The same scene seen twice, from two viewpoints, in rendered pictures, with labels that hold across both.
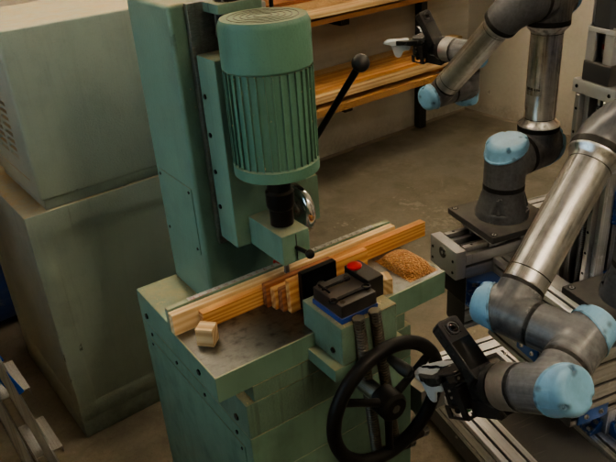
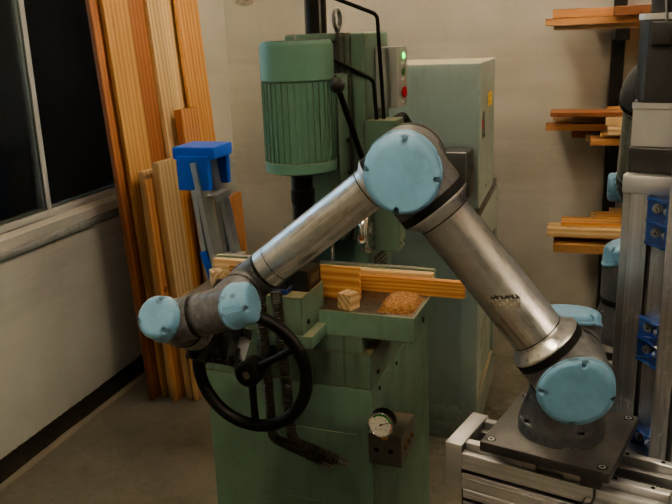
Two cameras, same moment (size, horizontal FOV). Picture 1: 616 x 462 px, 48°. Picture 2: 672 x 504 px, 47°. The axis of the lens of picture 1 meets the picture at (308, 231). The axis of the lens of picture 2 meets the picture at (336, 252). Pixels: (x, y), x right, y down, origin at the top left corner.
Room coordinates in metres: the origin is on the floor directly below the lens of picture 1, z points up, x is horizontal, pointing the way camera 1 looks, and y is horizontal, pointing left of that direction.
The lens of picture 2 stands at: (0.26, -1.50, 1.51)
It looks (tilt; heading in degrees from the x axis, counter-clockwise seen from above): 16 degrees down; 53
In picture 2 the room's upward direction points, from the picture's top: 2 degrees counter-clockwise
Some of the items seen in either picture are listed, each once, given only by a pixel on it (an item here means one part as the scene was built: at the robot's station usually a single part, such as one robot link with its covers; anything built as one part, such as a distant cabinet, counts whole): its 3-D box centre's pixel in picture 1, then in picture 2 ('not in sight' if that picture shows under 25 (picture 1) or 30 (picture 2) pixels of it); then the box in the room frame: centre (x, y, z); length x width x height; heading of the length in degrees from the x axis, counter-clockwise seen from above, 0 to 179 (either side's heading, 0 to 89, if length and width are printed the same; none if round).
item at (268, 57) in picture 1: (270, 96); (298, 107); (1.32, 0.05, 1.35); 0.18 x 0.18 x 0.31
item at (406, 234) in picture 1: (322, 269); (341, 280); (1.37, -0.03, 0.92); 0.62 x 0.02 x 0.04; 123
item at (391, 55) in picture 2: not in sight; (391, 76); (1.67, 0.11, 1.40); 0.10 x 0.06 x 0.16; 33
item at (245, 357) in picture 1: (326, 319); (300, 310); (1.24, -0.03, 0.87); 0.61 x 0.30 x 0.06; 123
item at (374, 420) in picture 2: not in sight; (382, 425); (1.28, -0.28, 0.65); 0.06 x 0.04 x 0.08; 123
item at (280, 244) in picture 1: (280, 237); not in sight; (1.34, 0.06, 1.03); 0.14 x 0.07 x 0.09; 33
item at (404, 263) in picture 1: (405, 260); (400, 299); (1.39, -0.22, 0.91); 0.12 x 0.09 x 0.03; 33
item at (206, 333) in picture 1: (206, 334); (217, 277); (1.15, 0.22, 0.92); 0.04 x 0.03 x 0.04; 75
